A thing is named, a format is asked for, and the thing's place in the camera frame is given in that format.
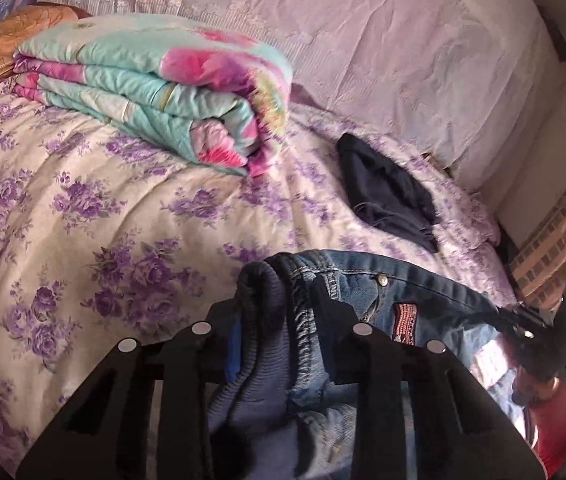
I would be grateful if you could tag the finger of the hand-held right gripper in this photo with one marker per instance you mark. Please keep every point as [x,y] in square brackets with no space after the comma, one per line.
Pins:
[520,319]

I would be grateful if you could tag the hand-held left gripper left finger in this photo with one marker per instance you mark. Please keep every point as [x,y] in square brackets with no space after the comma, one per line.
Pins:
[233,355]

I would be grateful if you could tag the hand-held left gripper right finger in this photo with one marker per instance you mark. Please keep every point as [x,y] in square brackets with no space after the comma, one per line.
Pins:
[348,355]

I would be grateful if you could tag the blue denim pants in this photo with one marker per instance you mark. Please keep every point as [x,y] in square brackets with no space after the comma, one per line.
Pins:
[413,280]

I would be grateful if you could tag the person's right forearm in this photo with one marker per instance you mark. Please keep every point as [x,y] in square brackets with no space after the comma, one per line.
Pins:
[558,420]

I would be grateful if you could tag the dark navy cloth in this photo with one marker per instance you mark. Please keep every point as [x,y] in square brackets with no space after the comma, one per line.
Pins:
[388,190]

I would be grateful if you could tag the wooden headboard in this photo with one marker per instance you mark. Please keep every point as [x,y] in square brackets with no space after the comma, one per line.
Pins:
[440,165]

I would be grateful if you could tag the purple floral bedsheet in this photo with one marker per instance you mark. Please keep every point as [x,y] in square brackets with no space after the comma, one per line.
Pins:
[88,220]

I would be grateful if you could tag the folded floral quilt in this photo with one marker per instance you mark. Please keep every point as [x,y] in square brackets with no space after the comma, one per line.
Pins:
[163,90]

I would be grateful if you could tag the white lace cover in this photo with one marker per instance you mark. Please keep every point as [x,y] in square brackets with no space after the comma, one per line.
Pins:
[363,35]

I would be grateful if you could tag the brown patterned pillow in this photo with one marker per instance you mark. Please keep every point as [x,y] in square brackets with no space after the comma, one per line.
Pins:
[8,45]

